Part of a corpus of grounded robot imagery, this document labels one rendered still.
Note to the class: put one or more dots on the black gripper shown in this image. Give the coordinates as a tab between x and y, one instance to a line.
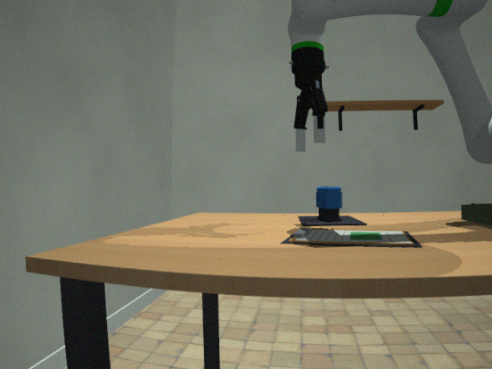
310	90

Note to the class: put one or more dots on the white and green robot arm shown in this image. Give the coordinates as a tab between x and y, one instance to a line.
440	32

